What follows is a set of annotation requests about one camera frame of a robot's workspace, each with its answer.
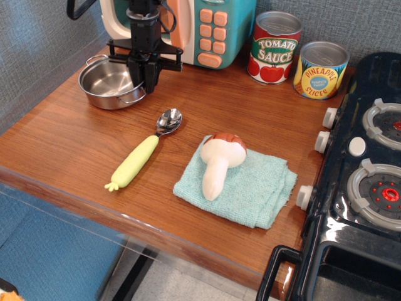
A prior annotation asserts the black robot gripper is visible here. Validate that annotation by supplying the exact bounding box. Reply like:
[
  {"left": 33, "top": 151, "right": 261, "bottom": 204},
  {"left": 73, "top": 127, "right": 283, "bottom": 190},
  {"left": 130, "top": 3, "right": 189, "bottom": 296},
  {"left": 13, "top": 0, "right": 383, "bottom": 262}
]
[{"left": 108, "top": 17, "right": 183, "bottom": 94}]

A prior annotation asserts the small stainless steel pan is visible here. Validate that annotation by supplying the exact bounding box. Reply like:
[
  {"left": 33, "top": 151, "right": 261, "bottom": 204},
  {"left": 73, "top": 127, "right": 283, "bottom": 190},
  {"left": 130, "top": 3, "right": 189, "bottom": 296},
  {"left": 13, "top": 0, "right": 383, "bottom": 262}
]
[{"left": 78, "top": 55, "right": 147, "bottom": 110}]

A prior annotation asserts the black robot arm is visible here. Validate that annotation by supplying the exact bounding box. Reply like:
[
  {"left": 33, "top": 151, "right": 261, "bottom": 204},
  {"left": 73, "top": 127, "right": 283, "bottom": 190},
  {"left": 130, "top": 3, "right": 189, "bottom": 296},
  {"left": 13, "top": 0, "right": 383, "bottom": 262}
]
[{"left": 107, "top": 1, "right": 183, "bottom": 94}]

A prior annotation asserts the toy microwave teal and cream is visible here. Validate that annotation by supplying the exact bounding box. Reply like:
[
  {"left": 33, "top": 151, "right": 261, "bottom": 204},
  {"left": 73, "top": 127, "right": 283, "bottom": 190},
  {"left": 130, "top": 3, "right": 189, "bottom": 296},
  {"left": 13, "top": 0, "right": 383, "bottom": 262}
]
[{"left": 100, "top": 1, "right": 256, "bottom": 70}]

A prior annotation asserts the plush mushroom toy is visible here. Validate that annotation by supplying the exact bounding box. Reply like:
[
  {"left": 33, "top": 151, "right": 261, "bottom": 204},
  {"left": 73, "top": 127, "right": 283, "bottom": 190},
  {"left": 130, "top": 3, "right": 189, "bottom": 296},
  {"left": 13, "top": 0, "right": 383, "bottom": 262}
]
[{"left": 200, "top": 132, "right": 247, "bottom": 201}]

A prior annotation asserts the tomato sauce can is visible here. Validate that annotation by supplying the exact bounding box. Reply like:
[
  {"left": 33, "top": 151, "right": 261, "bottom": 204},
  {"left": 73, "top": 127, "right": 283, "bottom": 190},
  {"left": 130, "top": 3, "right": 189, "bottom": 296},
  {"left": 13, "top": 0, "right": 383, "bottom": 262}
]
[{"left": 247, "top": 11, "right": 303, "bottom": 84}]

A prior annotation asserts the folded teal cloth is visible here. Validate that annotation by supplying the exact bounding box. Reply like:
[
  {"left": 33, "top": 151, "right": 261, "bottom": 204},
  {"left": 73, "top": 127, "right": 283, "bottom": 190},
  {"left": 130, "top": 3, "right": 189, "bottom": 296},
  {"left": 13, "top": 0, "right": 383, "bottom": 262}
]
[{"left": 173, "top": 144, "right": 298, "bottom": 230}]

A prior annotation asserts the pineapple slices can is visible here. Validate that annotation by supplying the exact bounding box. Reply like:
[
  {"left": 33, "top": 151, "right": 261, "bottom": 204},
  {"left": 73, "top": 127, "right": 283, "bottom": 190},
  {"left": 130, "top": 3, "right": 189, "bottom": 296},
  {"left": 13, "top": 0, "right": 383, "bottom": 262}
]
[{"left": 293, "top": 41, "right": 350, "bottom": 100}]

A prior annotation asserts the white stove knob top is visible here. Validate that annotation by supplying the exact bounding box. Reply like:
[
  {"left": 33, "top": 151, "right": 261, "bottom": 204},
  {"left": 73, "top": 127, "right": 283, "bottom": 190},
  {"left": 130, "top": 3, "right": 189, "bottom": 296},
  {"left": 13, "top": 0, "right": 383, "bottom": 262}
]
[{"left": 322, "top": 107, "right": 338, "bottom": 129}]

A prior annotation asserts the white stove knob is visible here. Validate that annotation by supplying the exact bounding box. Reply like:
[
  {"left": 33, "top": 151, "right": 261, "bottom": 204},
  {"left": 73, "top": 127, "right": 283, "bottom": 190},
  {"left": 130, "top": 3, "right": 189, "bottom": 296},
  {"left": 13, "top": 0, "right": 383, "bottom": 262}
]
[
  {"left": 296, "top": 185, "right": 314, "bottom": 211},
  {"left": 315, "top": 131, "right": 330, "bottom": 154},
  {"left": 322, "top": 107, "right": 338, "bottom": 129}
]

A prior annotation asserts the white stove knob middle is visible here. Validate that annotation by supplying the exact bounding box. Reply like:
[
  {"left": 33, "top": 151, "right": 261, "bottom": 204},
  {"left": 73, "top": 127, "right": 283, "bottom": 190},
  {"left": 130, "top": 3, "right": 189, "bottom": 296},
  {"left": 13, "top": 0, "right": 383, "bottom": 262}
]
[{"left": 315, "top": 131, "right": 330, "bottom": 154}]

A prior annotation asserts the white stove knob bottom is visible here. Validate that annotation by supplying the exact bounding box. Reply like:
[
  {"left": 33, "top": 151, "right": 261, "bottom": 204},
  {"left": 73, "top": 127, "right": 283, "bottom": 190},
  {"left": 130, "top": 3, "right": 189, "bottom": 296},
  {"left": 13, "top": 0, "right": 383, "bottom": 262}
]
[{"left": 296, "top": 185, "right": 314, "bottom": 211}]

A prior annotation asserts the orange object bottom left corner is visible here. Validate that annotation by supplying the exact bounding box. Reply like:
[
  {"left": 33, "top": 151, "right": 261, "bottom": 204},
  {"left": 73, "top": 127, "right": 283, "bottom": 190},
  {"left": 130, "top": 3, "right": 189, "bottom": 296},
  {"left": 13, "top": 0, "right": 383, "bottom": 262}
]
[{"left": 0, "top": 278, "right": 24, "bottom": 301}]

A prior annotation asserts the black toy stove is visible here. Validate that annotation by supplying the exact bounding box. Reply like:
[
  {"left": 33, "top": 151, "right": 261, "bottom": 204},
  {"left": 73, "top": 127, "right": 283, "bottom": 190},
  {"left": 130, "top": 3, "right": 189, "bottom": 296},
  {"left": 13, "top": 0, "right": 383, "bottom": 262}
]
[{"left": 257, "top": 52, "right": 400, "bottom": 300}]

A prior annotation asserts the spoon with yellow handle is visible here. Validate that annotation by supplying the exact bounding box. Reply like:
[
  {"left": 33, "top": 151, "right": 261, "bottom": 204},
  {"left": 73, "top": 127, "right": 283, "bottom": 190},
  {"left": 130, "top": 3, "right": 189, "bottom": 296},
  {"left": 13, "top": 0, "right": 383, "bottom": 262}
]
[{"left": 104, "top": 108, "right": 182, "bottom": 192}]

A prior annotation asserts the black braided cable sleeve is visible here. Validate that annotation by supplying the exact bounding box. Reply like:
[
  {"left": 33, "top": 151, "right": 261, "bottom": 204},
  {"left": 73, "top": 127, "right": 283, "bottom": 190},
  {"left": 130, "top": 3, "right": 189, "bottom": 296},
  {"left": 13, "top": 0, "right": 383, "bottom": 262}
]
[{"left": 66, "top": 0, "right": 98, "bottom": 21}]

